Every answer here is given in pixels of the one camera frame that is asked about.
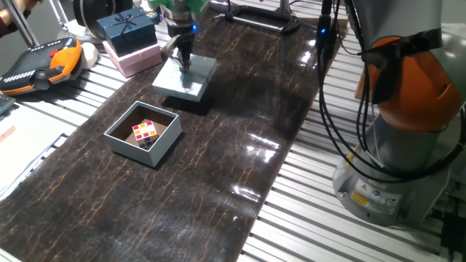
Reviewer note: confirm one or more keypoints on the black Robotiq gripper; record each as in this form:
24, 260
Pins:
180, 23

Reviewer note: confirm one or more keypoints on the light blue box lid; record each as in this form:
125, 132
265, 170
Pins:
182, 82

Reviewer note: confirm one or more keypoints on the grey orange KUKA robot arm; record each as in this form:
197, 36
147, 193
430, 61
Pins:
411, 91

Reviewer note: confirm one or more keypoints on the pink flat box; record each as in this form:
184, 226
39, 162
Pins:
136, 62

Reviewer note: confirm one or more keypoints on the dark blue ribboned gift box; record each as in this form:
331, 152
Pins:
127, 32

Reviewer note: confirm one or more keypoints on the light blue open box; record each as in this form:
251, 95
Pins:
160, 145

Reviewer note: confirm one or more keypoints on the person hand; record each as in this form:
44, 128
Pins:
29, 3

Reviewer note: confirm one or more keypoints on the small round badge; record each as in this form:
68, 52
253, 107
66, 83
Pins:
151, 15

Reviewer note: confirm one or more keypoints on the white round object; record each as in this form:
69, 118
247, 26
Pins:
89, 54

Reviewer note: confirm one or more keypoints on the black round spool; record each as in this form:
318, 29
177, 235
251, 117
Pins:
94, 14

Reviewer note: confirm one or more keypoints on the white Rubik's cube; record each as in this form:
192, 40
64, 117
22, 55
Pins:
145, 135

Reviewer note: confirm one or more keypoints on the black stand base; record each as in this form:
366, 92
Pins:
276, 22

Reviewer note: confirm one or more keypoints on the dark marble pattern mat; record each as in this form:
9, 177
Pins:
182, 189

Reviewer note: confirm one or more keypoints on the orange black teach pendant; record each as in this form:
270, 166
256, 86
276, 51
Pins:
40, 69

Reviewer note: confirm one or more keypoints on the slanted grey metal pole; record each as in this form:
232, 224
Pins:
22, 25

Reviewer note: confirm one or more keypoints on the black computer keyboard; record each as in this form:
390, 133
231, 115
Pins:
5, 103

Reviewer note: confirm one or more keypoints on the white paper sheets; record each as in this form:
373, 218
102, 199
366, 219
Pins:
22, 153

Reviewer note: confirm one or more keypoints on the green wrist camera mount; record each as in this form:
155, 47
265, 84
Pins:
196, 5

